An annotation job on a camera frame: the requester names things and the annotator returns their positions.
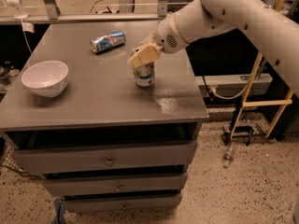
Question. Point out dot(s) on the bottom grey drawer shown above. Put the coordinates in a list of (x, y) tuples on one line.
[(123, 203)]

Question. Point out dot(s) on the grey drawer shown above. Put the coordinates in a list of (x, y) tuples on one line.
[(123, 203), (115, 184), (79, 159)]

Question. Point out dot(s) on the white round lamp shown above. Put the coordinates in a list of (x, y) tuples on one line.
[(19, 14)]

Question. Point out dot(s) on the middle grey drawer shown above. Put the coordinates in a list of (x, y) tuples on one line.
[(115, 184)]

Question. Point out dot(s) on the clear plastic bottle on floor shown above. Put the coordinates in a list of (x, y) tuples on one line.
[(228, 156)]

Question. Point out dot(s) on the metal rail frame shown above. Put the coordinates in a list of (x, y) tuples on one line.
[(79, 10)]

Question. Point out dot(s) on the blue silver crushed can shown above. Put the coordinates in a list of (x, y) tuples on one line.
[(109, 41)]

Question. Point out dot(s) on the top grey drawer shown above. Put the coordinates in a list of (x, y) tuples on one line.
[(79, 159)]

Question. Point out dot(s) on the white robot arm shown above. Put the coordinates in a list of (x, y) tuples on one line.
[(274, 35)]

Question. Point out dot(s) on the green white 7up can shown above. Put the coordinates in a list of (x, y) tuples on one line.
[(144, 75)]

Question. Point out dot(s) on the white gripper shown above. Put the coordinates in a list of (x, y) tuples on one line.
[(168, 36)]

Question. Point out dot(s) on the white bowl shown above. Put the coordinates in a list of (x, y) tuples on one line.
[(46, 79)]

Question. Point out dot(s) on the grey drawer cabinet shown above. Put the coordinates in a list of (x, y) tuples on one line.
[(101, 104)]

